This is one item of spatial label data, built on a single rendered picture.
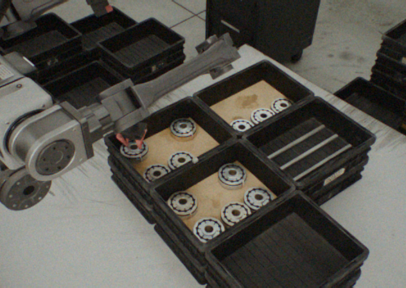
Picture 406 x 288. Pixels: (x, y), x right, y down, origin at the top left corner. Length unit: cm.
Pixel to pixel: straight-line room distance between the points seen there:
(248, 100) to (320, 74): 162
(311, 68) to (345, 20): 69
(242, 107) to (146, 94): 96
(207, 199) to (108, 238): 38
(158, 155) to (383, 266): 87
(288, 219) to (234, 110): 57
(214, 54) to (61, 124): 46
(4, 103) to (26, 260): 86
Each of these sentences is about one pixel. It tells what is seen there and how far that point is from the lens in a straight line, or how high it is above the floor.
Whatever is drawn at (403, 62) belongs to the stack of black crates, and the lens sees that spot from 319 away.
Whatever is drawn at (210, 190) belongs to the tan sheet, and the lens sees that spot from 188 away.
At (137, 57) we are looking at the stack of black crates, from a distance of 305.
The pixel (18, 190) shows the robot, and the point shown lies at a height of 116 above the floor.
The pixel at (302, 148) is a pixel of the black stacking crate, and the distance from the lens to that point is 207.
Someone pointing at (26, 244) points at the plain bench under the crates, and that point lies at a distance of 200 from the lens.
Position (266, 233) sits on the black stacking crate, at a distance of 179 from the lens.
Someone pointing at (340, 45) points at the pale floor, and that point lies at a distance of 413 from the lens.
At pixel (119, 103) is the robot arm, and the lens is 125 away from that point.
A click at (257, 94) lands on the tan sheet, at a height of 83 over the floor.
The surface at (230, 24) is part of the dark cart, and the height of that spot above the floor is 45.
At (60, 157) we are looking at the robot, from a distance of 118.
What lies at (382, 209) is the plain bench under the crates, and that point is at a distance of 212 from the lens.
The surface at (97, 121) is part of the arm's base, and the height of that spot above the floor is 148.
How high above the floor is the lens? 228
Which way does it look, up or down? 45 degrees down
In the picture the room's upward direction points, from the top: 1 degrees clockwise
